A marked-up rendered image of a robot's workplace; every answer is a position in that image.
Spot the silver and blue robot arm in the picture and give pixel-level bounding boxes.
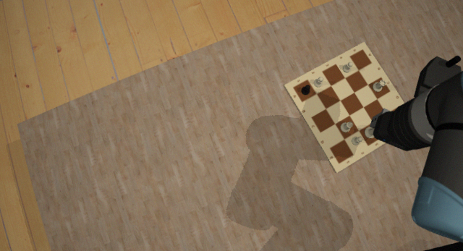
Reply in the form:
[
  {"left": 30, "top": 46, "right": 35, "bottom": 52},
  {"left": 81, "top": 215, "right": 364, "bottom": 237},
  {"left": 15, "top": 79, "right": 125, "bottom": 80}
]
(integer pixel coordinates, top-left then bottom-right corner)
[{"left": 411, "top": 71, "right": 463, "bottom": 242}]

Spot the brown and cream chessboard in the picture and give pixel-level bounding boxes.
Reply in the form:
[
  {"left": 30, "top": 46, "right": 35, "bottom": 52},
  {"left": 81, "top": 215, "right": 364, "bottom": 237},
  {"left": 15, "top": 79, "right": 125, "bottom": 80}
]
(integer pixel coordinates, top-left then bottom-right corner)
[{"left": 284, "top": 42, "right": 404, "bottom": 173}]

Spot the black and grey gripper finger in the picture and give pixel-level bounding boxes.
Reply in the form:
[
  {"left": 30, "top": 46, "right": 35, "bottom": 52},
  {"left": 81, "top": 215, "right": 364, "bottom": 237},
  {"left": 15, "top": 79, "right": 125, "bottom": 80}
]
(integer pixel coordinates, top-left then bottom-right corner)
[{"left": 370, "top": 109, "right": 389, "bottom": 128}]

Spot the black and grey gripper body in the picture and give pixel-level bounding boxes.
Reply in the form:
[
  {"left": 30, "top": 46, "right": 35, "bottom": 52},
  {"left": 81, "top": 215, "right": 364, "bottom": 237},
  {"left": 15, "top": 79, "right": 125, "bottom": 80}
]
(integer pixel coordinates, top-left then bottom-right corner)
[{"left": 373, "top": 56, "right": 462, "bottom": 151}]

